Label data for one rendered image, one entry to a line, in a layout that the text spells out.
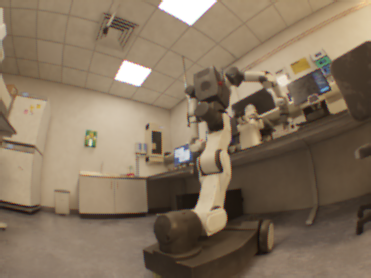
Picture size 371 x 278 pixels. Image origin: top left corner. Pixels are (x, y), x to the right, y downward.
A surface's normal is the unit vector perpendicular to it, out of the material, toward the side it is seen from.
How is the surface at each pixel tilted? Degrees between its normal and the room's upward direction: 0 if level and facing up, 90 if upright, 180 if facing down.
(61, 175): 90
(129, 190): 90
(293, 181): 90
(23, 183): 90
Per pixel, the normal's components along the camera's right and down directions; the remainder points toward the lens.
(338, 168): -0.79, -0.14
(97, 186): 0.62, -0.30
